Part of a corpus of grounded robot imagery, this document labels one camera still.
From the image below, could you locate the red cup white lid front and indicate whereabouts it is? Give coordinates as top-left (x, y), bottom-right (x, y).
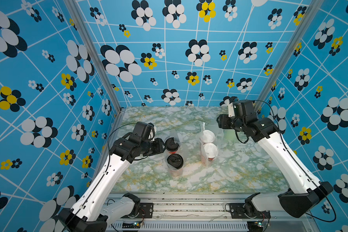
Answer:
top-left (199, 130), bottom-right (216, 144)

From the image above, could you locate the aluminium rail frame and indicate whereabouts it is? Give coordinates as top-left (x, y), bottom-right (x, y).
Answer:
top-left (98, 192), bottom-right (319, 232)

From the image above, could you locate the clear plastic carrier bag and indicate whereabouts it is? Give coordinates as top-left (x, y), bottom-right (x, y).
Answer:
top-left (197, 121), bottom-right (224, 168)
top-left (164, 136), bottom-right (189, 178)

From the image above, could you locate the red cup black lid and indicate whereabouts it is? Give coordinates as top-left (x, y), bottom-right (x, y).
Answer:
top-left (165, 137), bottom-right (180, 154)
top-left (166, 154), bottom-right (184, 177)

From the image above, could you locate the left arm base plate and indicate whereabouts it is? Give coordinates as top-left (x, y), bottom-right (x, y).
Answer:
top-left (121, 203), bottom-right (154, 219)

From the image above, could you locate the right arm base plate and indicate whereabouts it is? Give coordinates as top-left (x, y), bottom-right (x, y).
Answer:
top-left (225, 203), bottom-right (271, 219)

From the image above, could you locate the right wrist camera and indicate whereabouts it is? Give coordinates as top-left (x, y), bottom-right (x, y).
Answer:
top-left (228, 100), bottom-right (258, 124)

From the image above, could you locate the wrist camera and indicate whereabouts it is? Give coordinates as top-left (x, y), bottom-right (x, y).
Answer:
top-left (148, 123), bottom-right (157, 141)
top-left (228, 100), bottom-right (258, 124)

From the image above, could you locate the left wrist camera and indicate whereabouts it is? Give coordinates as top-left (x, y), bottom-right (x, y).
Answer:
top-left (148, 123), bottom-right (157, 141)

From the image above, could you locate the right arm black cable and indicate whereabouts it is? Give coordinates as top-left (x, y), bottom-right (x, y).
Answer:
top-left (233, 100), bottom-right (337, 223)

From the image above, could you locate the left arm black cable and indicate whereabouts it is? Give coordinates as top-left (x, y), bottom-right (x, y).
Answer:
top-left (60, 122), bottom-right (140, 232)

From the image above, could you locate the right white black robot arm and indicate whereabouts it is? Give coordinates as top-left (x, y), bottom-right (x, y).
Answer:
top-left (217, 114), bottom-right (333, 218)

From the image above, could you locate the left aluminium corner post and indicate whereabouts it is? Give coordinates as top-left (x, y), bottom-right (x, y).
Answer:
top-left (62, 0), bottom-right (122, 113)

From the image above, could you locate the right aluminium corner post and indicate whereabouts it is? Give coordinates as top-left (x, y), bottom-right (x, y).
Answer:
top-left (254, 0), bottom-right (324, 111)

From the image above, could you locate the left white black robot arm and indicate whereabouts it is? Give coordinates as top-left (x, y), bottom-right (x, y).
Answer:
top-left (58, 121), bottom-right (166, 232)

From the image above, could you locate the aluminium corner post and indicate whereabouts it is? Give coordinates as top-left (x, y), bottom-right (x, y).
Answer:
top-left (254, 0), bottom-right (324, 111)
top-left (62, 0), bottom-right (122, 113)

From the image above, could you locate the red cup white lid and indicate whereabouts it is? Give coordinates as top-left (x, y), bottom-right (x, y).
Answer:
top-left (199, 130), bottom-right (216, 144)
top-left (201, 143), bottom-right (218, 167)

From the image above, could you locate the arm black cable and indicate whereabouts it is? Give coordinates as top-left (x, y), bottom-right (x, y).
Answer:
top-left (60, 122), bottom-right (140, 232)
top-left (233, 100), bottom-right (337, 223)

